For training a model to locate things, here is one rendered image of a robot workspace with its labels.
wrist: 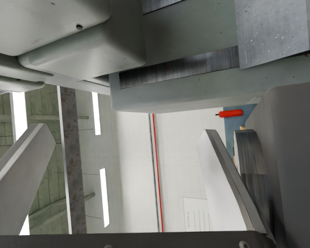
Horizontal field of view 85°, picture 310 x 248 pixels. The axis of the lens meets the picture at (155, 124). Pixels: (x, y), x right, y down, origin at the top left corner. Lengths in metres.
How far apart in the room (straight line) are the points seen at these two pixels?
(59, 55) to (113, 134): 5.06
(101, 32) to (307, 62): 0.50
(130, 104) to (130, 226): 5.63
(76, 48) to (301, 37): 0.50
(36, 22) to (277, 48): 0.51
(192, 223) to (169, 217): 0.62
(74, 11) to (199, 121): 4.19
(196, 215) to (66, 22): 4.98
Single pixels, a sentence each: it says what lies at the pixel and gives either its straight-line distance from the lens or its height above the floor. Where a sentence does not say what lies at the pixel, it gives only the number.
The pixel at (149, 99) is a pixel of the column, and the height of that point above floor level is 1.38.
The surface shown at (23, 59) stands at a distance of 0.58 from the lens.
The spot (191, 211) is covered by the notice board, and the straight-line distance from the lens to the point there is 5.08.
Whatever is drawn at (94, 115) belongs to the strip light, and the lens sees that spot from 4.68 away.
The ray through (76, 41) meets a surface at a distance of 0.43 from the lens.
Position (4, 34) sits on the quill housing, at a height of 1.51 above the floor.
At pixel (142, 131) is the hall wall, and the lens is 4.92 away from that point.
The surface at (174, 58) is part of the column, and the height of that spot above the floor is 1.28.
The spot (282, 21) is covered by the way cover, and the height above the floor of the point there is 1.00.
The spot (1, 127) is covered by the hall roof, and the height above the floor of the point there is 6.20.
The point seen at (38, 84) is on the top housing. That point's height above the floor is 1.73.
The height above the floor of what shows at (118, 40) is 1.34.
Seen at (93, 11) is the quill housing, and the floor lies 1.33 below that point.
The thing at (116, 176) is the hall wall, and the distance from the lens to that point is 5.72.
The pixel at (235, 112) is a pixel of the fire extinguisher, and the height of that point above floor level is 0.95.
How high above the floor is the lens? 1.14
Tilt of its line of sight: 23 degrees up
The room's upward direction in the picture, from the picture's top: 95 degrees counter-clockwise
